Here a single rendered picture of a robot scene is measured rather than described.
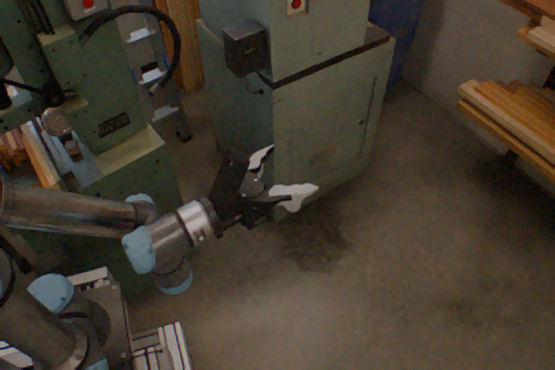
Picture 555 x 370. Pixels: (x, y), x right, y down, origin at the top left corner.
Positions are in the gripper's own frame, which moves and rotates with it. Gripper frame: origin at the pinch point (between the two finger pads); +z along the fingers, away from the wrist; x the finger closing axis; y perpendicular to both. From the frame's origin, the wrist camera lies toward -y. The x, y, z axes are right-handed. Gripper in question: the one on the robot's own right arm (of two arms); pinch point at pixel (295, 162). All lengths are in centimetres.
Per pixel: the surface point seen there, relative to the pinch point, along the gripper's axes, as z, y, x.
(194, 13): 57, 44, -197
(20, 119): -50, 11, -80
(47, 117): -42, 9, -70
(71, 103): -33, 7, -69
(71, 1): -23, -23, -65
